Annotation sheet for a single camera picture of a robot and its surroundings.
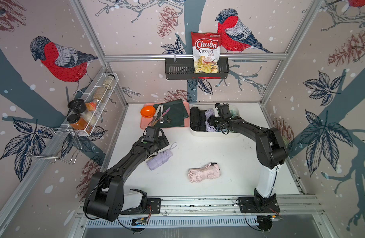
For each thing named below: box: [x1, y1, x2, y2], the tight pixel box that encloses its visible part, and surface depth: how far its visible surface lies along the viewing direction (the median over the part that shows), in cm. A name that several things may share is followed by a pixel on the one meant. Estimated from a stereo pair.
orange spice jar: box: [66, 113, 93, 135], surface depth 62 cm
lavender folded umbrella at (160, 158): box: [146, 142, 178, 171], surface depth 88 cm
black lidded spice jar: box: [67, 98, 87, 114], surface depth 63 cm
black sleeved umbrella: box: [189, 106, 200, 131], surface depth 102 cm
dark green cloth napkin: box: [154, 99, 189, 128], surface depth 116 cm
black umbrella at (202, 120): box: [198, 109, 207, 132], surface depth 100 cm
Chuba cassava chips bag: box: [190, 31, 222, 74], surface depth 85 cm
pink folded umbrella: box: [187, 162, 221, 183], surface depth 81 cm
